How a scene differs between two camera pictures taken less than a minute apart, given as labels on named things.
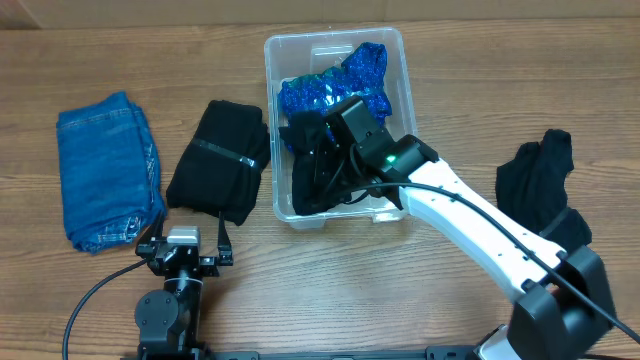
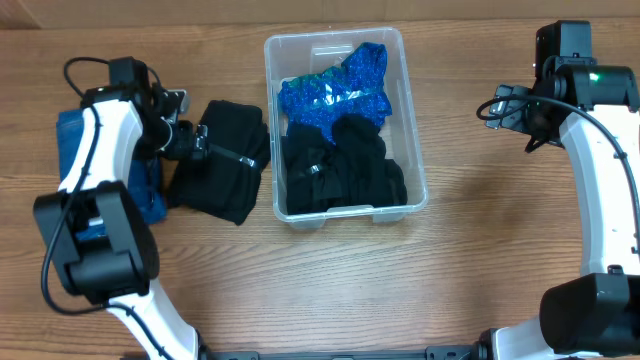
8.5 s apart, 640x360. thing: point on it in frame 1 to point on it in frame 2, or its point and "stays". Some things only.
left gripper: [211, 267] to [183, 147]
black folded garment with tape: [219, 171] stays
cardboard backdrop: [122, 12] stays
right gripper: [322, 172] to [512, 123]
